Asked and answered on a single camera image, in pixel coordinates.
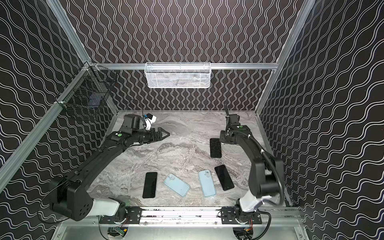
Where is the aluminium left side rail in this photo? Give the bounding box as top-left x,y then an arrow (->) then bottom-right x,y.
1,63 -> 90,191

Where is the aluminium corner post left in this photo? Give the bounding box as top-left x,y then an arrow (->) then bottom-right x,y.
47,0 -> 92,64

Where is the white wire mesh basket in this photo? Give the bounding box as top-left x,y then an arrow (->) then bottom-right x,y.
144,67 -> 212,89

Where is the aluminium corner post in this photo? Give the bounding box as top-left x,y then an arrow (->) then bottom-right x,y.
255,0 -> 316,116
47,0 -> 92,64

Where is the black smartphone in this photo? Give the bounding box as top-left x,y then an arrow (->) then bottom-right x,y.
143,172 -> 158,199
209,138 -> 223,159
215,165 -> 235,191

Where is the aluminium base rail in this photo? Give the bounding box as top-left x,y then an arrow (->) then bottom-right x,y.
59,205 -> 304,229

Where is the aluminium back crossbar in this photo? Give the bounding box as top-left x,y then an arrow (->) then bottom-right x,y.
91,62 -> 278,70

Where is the aluminium corner post right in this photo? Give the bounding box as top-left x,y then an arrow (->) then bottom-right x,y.
255,0 -> 316,116

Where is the black wire mesh basket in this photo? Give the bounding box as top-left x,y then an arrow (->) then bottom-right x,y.
60,65 -> 118,122

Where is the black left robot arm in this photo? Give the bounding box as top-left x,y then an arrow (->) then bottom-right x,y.
48,114 -> 170,223

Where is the light blue phone case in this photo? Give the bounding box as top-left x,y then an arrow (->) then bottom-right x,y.
163,174 -> 190,197
198,170 -> 216,197

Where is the black phone case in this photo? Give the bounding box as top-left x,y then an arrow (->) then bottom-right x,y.
209,137 -> 223,159

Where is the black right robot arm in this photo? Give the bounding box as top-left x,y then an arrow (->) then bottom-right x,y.
220,128 -> 285,213

